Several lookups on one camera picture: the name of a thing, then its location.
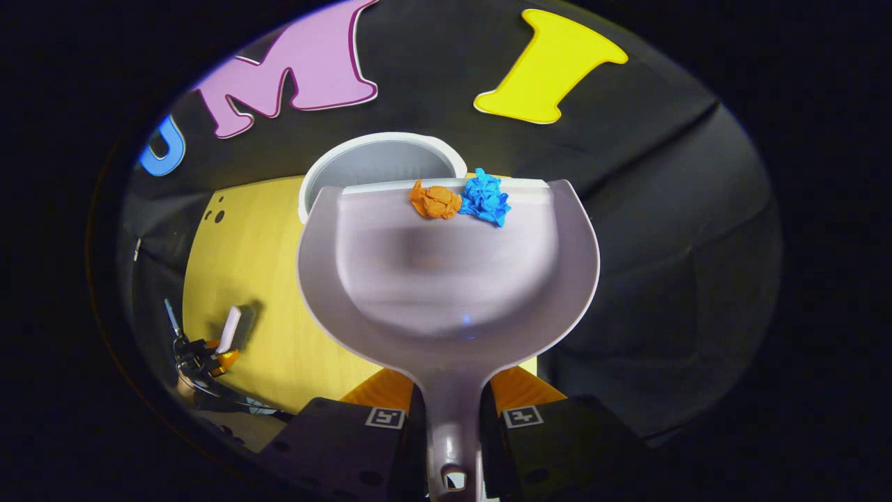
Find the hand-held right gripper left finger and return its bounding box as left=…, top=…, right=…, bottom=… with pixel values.
left=261, top=367, right=427, bottom=502

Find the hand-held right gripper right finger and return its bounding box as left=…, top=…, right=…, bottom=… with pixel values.
left=479, top=366, right=652, bottom=502

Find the small pink broom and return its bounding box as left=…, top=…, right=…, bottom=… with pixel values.
left=215, top=305, right=243, bottom=355

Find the pink dustpan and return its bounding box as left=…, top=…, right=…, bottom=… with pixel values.
left=296, top=178, right=601, bottom=502

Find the white ribbed garbage bin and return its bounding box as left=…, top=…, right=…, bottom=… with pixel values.
left=298, top=132, right=468, bottom=224

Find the blue paper trash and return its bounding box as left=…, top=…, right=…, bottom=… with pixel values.
left=458, top=168, right=512, bottom=228

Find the orange paper trash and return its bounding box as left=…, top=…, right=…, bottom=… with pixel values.
left=409, top=180, right=463, bottom=220

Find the thin black cable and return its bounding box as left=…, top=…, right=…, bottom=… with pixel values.
left=178, top=376, right=295, bottom=423

